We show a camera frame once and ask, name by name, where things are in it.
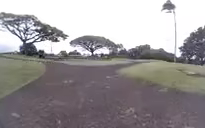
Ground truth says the large spreading tree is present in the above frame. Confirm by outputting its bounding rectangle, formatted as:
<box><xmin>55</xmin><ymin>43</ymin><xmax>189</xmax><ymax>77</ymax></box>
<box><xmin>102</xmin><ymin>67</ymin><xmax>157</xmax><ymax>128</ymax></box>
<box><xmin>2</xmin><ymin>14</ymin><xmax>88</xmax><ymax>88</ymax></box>
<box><xmin>0</xmin><ymin>12</ymin><xmax>69</xmax><ymax>56</ymax></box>

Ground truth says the grass patch with bare spot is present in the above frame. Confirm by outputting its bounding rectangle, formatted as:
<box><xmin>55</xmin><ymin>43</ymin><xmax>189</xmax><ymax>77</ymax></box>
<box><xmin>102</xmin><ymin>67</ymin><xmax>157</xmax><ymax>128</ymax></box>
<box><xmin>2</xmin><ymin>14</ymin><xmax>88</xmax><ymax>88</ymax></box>
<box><xmin>116</xmin><ymin>59</ymin><xmax>205</xmax><ymax>96</ymax></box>

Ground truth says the tall palm tree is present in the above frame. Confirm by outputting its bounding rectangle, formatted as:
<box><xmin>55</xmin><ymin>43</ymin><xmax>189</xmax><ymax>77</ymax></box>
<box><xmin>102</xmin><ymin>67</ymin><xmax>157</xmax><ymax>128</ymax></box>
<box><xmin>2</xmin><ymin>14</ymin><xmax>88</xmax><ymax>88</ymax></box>
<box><xmin>161</xmin><ymin>0</ymin><xmax>178</xmax><ymax>64</ymax></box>

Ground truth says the dark gravel path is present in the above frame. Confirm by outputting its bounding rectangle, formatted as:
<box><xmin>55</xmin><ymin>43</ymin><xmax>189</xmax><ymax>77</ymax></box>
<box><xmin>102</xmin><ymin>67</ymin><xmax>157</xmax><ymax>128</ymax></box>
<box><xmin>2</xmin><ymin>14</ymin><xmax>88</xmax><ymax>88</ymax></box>
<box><xmin>0</xmin><ymin>59</ymin><xmax>205</xmax><ymax>128</ymax></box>

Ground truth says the dark round bush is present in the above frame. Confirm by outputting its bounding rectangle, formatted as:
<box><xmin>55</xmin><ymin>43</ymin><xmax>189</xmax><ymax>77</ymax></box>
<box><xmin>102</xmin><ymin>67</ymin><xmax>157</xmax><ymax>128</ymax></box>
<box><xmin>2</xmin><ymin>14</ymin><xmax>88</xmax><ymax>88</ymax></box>
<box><xmin>19</xmin><ymin>42</ymin><xmax>39</xmax><ymax>57</ymax></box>

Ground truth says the distant line of trees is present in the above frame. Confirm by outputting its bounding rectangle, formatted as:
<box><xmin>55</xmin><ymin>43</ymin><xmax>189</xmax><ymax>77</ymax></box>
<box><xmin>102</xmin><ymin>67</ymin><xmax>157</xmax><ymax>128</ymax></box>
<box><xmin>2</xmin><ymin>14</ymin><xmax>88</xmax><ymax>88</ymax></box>
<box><xmin>108</xmin><ymin>43</ymin><xmax>178</xmax><ymax>63</ymax></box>

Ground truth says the wide flat-crowned tree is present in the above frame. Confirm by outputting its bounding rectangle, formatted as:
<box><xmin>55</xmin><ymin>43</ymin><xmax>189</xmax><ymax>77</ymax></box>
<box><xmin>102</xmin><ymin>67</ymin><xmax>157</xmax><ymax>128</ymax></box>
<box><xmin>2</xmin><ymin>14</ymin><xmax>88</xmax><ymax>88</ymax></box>
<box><xmin>69</xmin><ymin>35</ymin><xmax>119</xmax><ymax>57</ymax></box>

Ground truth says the dark leafy tree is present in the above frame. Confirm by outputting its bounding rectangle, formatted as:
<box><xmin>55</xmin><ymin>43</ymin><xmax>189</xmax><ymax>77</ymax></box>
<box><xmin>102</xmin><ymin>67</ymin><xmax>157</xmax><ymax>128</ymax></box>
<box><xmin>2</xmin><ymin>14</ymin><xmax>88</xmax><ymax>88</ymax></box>
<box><xmin>178</xmin><ymin>24</ymin><xmax>205</xmax><ymax>68</ymax></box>

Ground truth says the green grass lawn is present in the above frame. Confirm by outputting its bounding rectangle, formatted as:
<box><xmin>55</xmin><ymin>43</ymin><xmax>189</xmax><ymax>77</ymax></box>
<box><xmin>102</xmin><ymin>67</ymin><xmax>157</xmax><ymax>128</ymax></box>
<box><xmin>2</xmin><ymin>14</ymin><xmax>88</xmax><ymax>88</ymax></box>
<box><xmin>0</xmin><ymin>53</ymin><xmax>47</xmax><ymax>104</ymax></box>

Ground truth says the pale grey road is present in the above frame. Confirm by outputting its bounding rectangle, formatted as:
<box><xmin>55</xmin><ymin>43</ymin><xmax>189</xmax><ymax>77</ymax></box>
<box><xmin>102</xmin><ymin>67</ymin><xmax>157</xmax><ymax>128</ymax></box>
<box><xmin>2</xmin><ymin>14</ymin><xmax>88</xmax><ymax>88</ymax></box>
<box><xmin>54</xmin><ymin>58</ymin><xmax>154</xmax><ymax>67</ymax></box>

